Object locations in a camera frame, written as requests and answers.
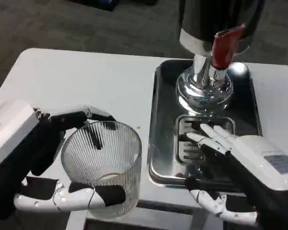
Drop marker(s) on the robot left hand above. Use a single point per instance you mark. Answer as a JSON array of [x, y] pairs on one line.
[[12, 148]]

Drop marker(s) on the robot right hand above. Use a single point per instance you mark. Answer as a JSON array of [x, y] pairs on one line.
[[252, 153]]

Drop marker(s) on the clear ribbed glass cup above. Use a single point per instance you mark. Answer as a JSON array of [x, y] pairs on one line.
[[110, 158]]

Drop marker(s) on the steel tray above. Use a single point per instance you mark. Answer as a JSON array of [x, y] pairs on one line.
[[163, 115]]

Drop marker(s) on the red tap lever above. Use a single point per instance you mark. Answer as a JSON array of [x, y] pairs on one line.
[[224, 48]]

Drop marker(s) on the black steel drink dispenser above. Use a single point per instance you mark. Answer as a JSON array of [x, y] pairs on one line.
[[201, 19]]

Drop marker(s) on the dark object with blue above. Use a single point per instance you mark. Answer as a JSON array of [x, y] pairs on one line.
[[105, 4]]

